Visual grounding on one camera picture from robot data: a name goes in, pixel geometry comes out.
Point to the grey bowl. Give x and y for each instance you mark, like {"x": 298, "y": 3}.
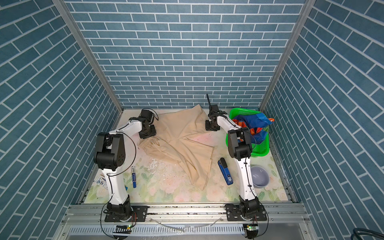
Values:
{"x": 260, "y": 177}

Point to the white cable tie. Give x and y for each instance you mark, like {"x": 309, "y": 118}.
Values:
{"x": 184, "y": 227}

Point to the green plastic basket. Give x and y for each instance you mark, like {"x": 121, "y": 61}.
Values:
{"x": 258, "y": 150}

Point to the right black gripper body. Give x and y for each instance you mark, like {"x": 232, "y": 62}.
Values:
{"x": 209, "y": 126}

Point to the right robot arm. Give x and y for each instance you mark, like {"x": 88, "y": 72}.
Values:
{"x": 240, "y": 149}

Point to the beige shorts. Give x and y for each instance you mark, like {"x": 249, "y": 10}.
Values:
{"x": 174, "y": 143}

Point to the blue marker pen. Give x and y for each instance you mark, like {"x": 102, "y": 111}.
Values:
{"x": 134, "y": 179}

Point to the aluminium front rail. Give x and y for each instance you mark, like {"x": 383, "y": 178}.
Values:
{"x": 286, "y": 221}

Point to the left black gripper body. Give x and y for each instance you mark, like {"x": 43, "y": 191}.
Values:
{"x": 150, "y": 131}

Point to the red blue small packet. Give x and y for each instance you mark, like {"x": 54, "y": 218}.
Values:
{"x": 101, "y": 181}

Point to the multicolour shorts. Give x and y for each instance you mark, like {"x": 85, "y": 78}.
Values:
{"x": 257, "y": 124}

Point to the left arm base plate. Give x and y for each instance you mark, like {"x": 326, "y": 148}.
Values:
{"x": 133, "y": 214}

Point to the blue stapler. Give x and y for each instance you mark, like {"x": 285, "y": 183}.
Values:
{"x": 225, "y": 171}

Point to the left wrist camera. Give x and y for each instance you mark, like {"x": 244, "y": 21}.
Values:
{"x": 147, "y": 115}

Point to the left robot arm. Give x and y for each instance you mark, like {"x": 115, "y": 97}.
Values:
{"x": 111, "y": 154}

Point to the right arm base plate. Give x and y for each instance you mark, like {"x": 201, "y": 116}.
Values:
{"x": 235, "y": 213}

